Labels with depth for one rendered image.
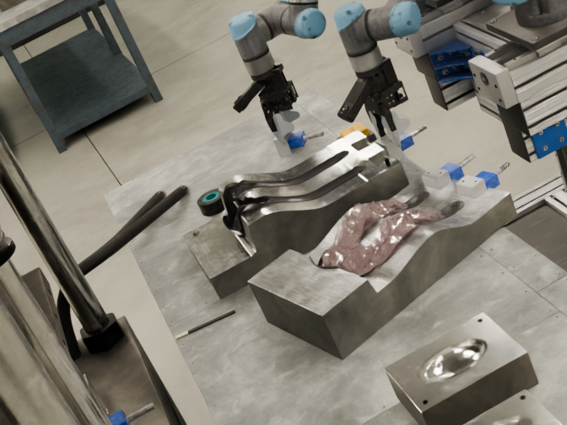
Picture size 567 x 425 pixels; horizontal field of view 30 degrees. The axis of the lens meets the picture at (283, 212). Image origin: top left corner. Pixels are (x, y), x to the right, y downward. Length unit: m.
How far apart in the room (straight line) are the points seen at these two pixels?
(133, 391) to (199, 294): 0.30
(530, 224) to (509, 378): 1.57
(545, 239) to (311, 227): 1.04
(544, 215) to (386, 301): 1.35
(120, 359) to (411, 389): 0.82
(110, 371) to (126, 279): 2.11
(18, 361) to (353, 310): 0.99
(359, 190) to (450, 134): 2.09
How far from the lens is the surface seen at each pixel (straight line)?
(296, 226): 2.35
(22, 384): 1.13
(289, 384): 2.02
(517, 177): 3.98
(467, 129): 4.43
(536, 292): 2.00
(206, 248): 2.46
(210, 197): 2.76
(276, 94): 2.76
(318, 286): 2.04
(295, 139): 2.83
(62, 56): 7.55
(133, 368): 2.33
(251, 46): 2.72
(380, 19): 2.43
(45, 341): 1.58
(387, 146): 2.57
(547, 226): 3.27
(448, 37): 2.88
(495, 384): 1.76
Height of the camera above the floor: 1.97
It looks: 27 degrees down
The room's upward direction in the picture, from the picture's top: 25 degrees counter-clockwise
